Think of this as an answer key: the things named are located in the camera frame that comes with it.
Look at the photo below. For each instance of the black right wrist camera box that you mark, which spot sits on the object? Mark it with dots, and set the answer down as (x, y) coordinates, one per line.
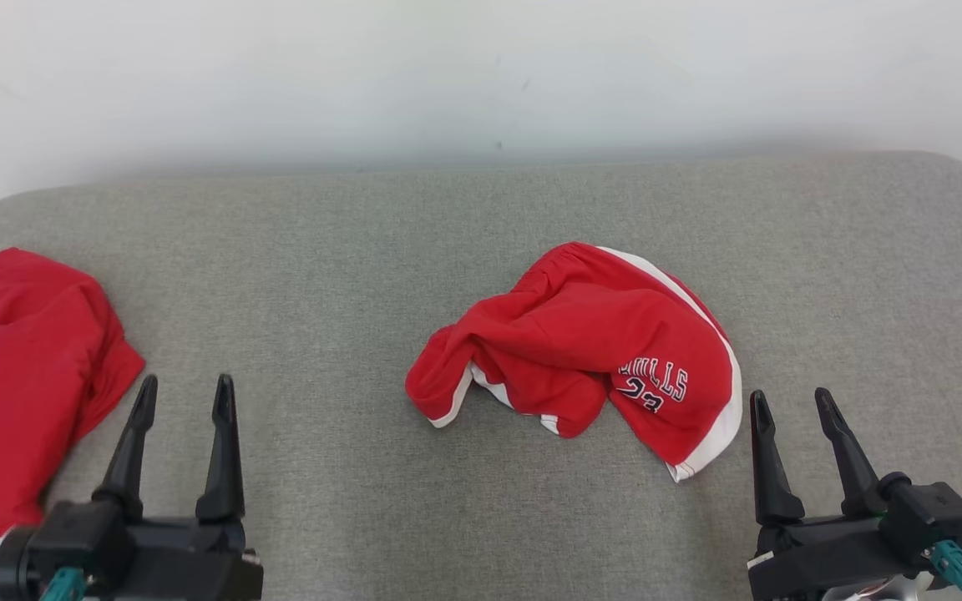
(936, 513)

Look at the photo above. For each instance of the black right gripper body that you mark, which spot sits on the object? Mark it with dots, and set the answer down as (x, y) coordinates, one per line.
(815, 555)

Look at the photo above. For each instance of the red white-sleeved Bulls jersey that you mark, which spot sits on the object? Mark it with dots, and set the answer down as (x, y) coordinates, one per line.
(22, 392)

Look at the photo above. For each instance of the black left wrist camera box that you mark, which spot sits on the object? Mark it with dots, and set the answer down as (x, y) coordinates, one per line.
(72, 538)

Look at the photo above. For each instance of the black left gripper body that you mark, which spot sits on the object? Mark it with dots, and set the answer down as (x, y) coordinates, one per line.
(189, 559)

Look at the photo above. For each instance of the red Bulls basketball shorts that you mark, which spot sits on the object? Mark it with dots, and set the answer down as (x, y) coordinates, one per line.
(581, 334)

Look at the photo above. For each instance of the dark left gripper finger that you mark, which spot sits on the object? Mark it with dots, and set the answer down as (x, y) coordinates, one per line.
(224, 467)
(132, 451)

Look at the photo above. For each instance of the grey fabric sofa cushion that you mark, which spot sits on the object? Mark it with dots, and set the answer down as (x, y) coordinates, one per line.
(322, 275)

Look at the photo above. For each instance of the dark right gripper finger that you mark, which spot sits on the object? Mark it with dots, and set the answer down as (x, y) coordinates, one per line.
(853, 467)
(772, 476)

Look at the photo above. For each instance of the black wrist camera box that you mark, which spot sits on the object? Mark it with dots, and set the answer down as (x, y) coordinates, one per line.
(72, 538)
(936, 513)

